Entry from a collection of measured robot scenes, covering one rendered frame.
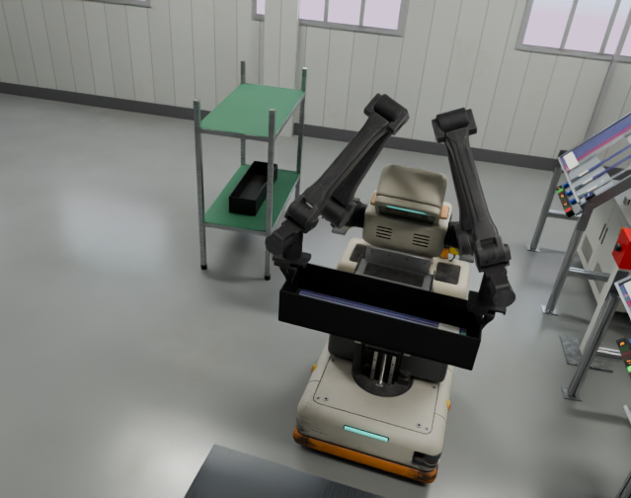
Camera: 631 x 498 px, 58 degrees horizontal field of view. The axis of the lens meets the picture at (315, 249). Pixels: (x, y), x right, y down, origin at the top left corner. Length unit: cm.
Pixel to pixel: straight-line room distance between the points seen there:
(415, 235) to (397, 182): 20
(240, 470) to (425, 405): 114
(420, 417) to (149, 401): 127
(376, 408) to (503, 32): 377
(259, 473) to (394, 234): 86
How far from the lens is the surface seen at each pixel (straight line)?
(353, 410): 247
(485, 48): 545
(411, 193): 179
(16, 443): 290
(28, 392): 309
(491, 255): 151
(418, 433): 245
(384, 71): 550
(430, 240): 190
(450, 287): 233
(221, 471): 162
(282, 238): 153
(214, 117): 342
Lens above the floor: 211
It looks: 32 degrees down
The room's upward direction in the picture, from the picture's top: 5 degrees clockwise
